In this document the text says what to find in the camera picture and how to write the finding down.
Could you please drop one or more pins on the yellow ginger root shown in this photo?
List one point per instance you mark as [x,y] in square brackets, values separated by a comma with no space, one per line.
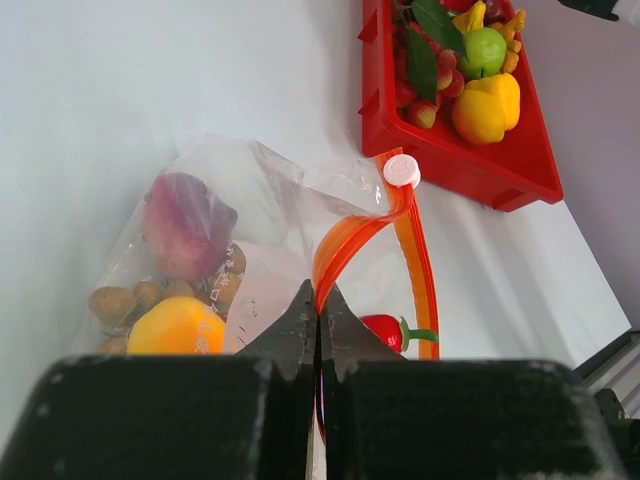
[509,30]

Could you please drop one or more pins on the yellow bell pepper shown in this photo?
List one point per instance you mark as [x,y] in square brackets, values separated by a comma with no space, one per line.
[505,89]

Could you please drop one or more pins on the red lychee cluster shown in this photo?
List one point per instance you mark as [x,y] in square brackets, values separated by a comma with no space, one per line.
[425,45]

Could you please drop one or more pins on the clear zip bag orange zipper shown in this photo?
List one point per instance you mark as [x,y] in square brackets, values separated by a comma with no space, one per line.
[355,227]

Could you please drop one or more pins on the red plastic tray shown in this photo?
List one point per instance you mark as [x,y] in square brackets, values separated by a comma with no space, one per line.
[504,176]

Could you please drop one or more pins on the purple onion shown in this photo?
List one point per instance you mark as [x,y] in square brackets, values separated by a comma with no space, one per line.
[186,226]

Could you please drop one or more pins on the green apple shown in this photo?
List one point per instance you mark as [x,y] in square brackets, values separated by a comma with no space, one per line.
[485,53]

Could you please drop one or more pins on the orange yellow mango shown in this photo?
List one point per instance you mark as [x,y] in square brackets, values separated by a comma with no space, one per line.
[178,326]

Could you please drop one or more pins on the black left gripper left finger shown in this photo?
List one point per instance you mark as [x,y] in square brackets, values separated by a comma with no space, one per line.
[242,416]

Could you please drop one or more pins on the yellow lemon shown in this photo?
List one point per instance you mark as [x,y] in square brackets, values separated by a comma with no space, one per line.
[478,118]

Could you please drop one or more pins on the red chili pepper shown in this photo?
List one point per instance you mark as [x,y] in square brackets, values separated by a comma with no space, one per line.
[396,332]

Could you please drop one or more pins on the dark plum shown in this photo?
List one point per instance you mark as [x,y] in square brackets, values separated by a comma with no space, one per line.
[495,12]

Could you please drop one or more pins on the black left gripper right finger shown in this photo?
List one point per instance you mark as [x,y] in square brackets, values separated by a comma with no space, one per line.
[387,417]

